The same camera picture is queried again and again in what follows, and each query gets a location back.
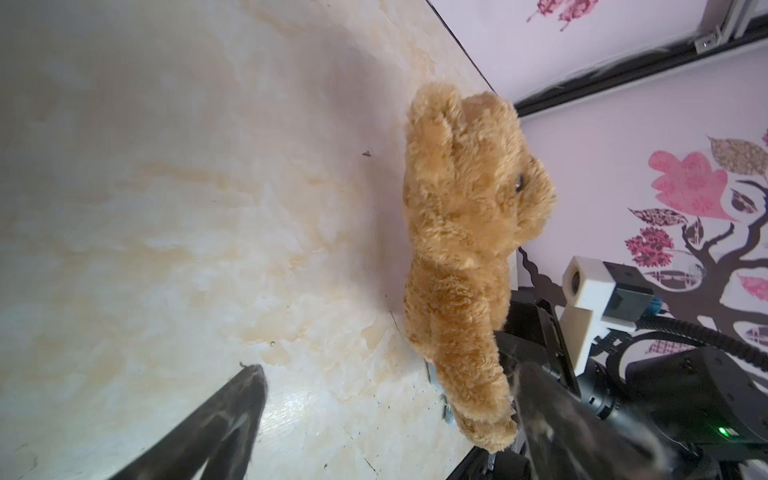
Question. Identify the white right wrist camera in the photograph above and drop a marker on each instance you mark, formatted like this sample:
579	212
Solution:
600	296

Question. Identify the brown plush teddy bear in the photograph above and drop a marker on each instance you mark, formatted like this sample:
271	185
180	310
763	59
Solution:
473	194

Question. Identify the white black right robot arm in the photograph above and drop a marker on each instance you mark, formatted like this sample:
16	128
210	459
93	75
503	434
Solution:
695	414

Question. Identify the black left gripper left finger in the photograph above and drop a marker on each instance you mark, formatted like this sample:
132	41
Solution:
215	441

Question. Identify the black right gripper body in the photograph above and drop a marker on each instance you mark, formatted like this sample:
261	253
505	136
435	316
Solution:
532	333

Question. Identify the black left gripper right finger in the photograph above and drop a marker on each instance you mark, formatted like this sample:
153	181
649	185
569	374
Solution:
566	441

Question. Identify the black corner frame post right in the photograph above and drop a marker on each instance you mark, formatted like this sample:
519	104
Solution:
642	67

